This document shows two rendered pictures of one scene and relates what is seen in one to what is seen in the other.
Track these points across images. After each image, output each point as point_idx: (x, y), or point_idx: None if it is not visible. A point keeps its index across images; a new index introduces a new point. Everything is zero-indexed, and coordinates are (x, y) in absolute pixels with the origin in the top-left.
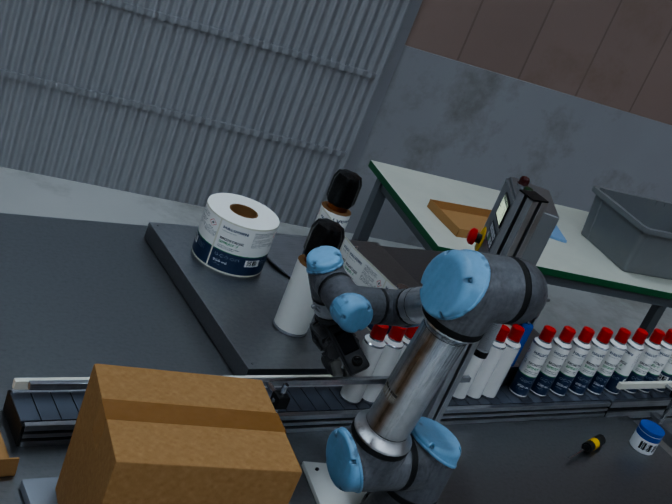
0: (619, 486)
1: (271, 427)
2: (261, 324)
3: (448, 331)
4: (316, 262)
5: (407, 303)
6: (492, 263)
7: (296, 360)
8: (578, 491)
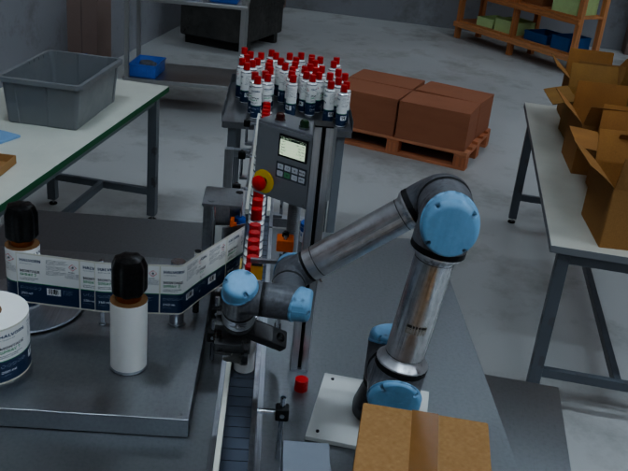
0: (349, 273)
1: (433, 421)
2: (119, 383)
3: (461, 258)
4: (247, 292)
5: (321, 265)
6: (461, 192)
7: (182, 381)
8: (352, 296)
